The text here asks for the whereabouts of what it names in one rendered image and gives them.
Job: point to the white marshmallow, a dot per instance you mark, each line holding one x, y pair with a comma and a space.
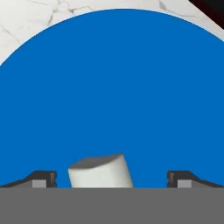
100, 172

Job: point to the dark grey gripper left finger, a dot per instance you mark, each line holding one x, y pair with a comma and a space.
40, 176

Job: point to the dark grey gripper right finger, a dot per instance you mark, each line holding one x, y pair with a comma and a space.
183, 176

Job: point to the blue round plate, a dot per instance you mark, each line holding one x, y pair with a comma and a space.
116, 87

